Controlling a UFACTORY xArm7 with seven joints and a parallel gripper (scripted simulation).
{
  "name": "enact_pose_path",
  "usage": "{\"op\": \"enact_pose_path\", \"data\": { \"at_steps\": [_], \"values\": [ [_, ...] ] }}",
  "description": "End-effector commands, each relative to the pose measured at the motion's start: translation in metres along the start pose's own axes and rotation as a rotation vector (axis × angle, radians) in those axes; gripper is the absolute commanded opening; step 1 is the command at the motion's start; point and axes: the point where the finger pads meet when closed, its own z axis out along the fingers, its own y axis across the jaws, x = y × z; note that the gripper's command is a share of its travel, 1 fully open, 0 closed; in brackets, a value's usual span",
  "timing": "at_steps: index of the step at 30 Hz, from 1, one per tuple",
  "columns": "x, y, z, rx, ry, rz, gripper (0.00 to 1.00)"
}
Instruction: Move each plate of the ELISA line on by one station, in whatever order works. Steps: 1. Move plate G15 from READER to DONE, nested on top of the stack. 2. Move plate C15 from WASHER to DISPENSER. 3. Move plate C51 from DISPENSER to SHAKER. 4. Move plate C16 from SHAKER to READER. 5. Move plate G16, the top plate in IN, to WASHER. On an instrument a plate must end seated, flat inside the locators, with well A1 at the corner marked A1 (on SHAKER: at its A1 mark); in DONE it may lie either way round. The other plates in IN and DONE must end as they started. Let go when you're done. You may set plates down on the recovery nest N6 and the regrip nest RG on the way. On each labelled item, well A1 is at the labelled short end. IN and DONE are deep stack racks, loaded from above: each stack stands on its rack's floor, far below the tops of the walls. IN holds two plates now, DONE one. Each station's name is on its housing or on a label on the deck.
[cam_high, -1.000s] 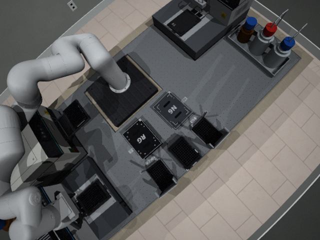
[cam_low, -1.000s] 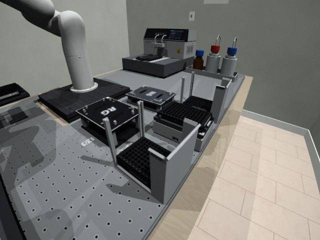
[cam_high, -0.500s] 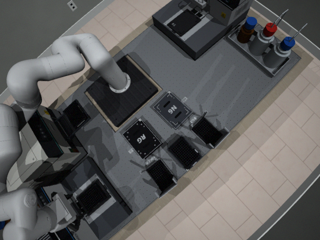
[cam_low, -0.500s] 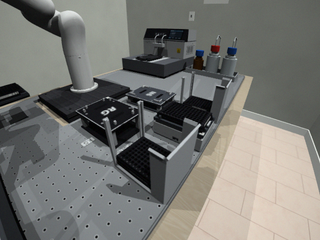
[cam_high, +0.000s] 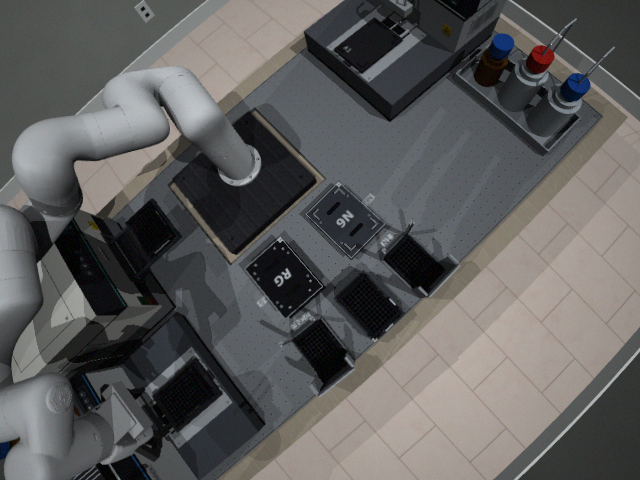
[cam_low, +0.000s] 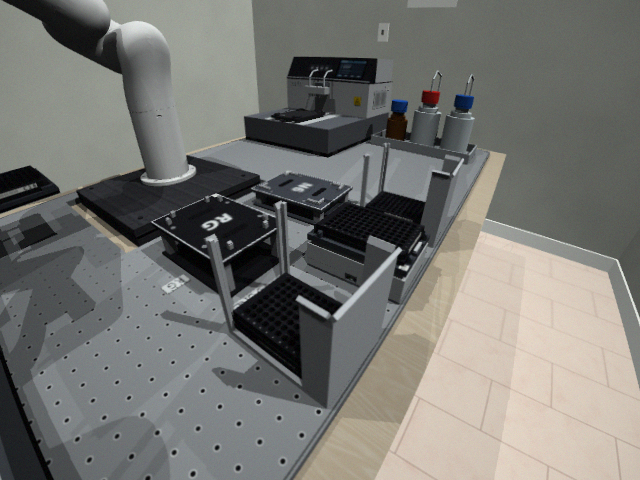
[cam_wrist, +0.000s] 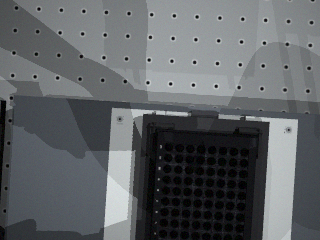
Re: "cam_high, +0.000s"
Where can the black regrip nest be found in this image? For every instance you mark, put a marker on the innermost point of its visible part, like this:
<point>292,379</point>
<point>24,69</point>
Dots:
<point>284,278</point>

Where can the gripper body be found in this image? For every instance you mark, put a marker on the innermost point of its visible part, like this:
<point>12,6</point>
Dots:
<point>126,446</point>

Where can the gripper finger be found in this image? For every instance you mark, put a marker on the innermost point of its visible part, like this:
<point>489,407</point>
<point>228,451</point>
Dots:
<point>153,453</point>
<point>135,393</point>

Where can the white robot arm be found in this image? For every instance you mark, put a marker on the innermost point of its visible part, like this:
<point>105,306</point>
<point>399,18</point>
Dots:
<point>40,410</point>

